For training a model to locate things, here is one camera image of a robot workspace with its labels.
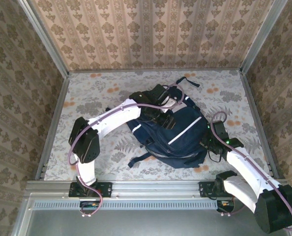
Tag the aluminium mounting rail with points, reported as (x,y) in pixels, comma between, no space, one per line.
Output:
(155,189)

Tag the navy blue backpack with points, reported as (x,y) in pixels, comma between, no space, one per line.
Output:
(175,147)

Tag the grey metal tray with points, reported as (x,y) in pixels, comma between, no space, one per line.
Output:
(160,223)

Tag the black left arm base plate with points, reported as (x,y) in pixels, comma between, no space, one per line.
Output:
(105,189)

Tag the aluminium table side rail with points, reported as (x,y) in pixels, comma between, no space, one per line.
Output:
(251,98)
(53,123)

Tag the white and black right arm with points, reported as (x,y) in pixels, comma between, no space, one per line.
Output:
(246,169)

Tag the aluminium frame post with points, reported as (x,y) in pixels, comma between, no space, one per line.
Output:
(43,37)
(262,37)

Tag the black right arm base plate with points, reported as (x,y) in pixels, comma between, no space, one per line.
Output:
(205,189)

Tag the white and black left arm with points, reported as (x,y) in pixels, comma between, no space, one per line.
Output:
(111,120)

